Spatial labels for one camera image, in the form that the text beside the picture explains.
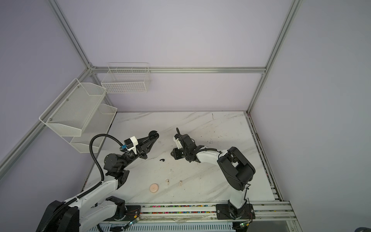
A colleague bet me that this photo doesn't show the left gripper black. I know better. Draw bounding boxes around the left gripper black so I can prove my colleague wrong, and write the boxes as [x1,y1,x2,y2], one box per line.
[120,136,156,170]

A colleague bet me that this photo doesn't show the pink round charging case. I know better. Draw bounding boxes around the pink round charging case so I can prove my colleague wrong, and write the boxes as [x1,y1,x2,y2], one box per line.
[149,183,159,193]

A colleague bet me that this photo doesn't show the black earbud charging case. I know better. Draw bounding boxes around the black earbud charging case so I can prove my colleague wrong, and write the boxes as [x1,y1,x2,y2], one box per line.
[148,130,159,140]

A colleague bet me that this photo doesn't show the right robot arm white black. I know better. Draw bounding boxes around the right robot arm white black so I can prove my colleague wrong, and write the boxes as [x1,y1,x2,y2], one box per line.
[171,129,256,211]

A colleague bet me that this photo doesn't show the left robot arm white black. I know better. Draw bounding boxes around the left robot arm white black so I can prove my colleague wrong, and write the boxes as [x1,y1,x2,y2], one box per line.
[37,130,159,232]

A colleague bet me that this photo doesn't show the white mesh shelf lower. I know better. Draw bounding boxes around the white mesh shelf lower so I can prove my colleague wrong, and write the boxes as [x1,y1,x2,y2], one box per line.
[69,104,117,153]

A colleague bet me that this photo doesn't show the white mesh shelf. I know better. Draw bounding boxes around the white mesh shelf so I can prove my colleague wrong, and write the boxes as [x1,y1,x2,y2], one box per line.
[39,79,107,137]
[69,104,117,153]

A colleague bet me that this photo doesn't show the white mesh shelf upper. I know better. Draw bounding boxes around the white mesh shelf upper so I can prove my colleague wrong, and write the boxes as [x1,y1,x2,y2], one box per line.
[39,79,107,137]

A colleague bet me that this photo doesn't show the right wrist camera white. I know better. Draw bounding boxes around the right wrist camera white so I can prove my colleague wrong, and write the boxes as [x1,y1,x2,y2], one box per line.
[173,137,183,149]

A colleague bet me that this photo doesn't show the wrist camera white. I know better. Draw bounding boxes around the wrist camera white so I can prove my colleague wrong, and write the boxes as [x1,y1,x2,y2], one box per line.
[120,136,138,155]
[173,137,183,149]

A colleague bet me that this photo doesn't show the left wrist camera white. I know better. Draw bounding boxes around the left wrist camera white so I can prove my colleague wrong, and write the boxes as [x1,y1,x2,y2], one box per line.
[120,136,138,155]

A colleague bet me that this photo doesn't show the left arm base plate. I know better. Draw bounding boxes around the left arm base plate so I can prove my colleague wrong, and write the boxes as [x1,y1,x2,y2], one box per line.
[113,205,141,221]

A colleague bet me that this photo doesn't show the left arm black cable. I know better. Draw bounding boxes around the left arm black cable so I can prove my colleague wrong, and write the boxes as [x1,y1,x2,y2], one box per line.
[89,133,124,182]

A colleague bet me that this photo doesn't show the white wire basket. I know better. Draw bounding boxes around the white wire basket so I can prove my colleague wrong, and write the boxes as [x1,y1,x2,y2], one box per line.
[101,62,151,94]

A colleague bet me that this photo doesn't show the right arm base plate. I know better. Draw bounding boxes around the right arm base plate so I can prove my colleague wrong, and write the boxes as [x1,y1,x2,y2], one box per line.
[215,203,256,220]

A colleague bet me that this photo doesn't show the aluminium mounting rail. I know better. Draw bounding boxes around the aluminium mounting rail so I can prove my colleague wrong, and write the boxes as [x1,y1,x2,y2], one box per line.
[56,200,298,224]

